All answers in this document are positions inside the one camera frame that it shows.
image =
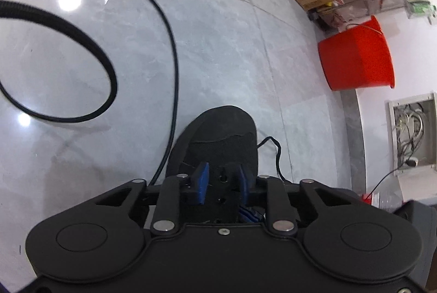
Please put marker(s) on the red plastic bucket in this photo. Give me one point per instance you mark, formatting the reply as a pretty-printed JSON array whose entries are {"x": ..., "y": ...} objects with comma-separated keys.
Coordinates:
[{"x": 358, "y": 61}]

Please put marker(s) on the black shoelace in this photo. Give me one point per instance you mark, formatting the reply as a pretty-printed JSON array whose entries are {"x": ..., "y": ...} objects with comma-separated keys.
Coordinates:
[{"x": 278, "y": 156}]

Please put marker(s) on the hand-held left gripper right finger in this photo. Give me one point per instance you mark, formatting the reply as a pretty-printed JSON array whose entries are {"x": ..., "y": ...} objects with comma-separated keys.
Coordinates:
[{"x": 243, "y": 185}]

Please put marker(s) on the black shoe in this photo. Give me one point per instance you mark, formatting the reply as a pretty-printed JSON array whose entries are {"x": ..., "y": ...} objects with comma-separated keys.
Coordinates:
[{"x": 222, "y": 129}]

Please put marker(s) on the wall wiring box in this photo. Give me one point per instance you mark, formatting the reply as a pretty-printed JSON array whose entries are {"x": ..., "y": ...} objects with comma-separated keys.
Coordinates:
[{"x": 409, "y": 132}]

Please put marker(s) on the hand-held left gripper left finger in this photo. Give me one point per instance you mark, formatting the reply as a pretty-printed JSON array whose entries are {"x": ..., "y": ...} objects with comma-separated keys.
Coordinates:
[{"x": 203, "y": 178}]

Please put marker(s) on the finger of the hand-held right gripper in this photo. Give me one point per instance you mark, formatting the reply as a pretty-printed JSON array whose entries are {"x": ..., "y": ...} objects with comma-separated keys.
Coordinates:
[{"x": 252, "y": 213}]

